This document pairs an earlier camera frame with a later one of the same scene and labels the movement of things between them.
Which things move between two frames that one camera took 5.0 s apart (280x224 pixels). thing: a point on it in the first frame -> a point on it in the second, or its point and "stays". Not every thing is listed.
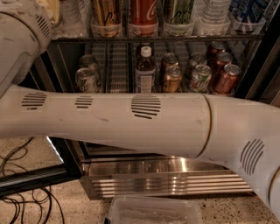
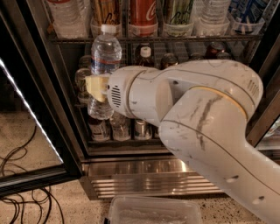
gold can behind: [169, 59] stays
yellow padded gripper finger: [53, 6] -> [115, 88]
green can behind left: [89, 61] stays
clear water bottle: [212, 17] stays
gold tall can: [107, 18] stays
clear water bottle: [75, 19] -> [106, 59]
